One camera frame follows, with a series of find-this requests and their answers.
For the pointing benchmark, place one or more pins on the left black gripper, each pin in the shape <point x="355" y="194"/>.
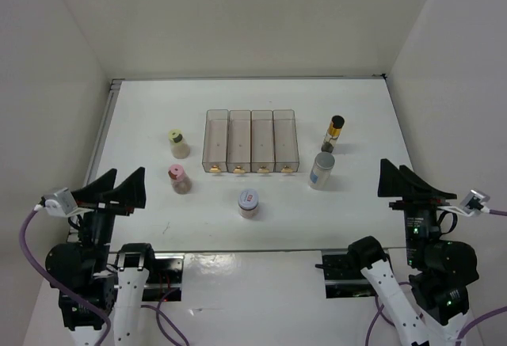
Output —
<point x="131" y="193"/>

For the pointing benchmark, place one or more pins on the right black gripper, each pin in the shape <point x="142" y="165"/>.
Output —
<point x="394" y="180"/>

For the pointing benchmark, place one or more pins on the pink cap spice bottle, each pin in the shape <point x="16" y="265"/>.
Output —
<point x="179" y="180"/>

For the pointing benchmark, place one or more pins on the yellow cap spice bottle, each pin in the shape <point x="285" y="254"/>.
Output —
<point x="178" y="145"/>

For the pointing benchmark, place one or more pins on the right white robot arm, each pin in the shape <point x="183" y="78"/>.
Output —
<point x="444" y="268"/>

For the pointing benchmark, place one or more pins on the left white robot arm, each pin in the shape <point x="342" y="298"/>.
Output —
<point x="100" y="298"/>

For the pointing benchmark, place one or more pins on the silver lid blue label jar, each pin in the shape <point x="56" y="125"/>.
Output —
<point x="320" y="172"/>

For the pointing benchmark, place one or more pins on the gold black cap bottle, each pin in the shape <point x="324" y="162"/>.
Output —
<point x="332" y="134"/>

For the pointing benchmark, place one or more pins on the clear organizer bin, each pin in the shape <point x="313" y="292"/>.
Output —
<point x="214" y="158"/>
<point x="239" y="142"/>
<point x="262" y="142"/>
<point x="285" y="141"/>

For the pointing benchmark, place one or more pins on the red label spice jar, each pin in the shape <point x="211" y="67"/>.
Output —
<point x="248" y="203"/>

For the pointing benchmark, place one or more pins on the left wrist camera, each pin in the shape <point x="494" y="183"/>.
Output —
<point x="59" y="203"/>

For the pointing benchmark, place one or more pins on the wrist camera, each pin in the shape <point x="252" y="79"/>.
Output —
<point x="59" y="203"/>
<point x="474" y="204"/>

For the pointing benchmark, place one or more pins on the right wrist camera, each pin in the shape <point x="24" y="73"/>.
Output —
<point x="474" y="204"/>

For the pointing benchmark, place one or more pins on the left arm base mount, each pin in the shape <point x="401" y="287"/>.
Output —
<point x="166" y="274"/>

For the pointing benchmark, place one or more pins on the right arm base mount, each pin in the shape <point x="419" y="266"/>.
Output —
<point x="344" y="278"/>

